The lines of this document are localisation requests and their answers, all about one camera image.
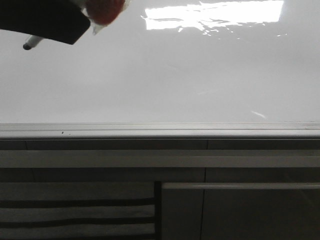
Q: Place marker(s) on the grey metal rail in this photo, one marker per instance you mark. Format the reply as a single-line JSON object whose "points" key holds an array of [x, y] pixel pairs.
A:
{"points": [[160, 158]]}

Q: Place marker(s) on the grey cabinet panel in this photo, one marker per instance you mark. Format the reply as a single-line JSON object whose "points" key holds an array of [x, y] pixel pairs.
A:
{"points": [[257, 211]]}

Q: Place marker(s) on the grey slatted panel black stripes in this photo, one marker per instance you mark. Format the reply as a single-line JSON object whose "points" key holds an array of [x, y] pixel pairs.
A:
{"points": [[78, 211]]}

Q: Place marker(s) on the white whiteboard marker black tip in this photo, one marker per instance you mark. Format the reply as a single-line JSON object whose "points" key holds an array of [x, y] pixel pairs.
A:
{"points": [[101, 13]]}

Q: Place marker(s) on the white whiteboard with aluminium frame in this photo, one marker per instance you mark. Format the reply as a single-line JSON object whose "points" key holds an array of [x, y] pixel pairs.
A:
{"points": [[171, 69]]}

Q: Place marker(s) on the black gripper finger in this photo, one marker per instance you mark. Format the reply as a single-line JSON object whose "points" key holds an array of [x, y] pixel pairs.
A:
{"points": [[57, 20]]}

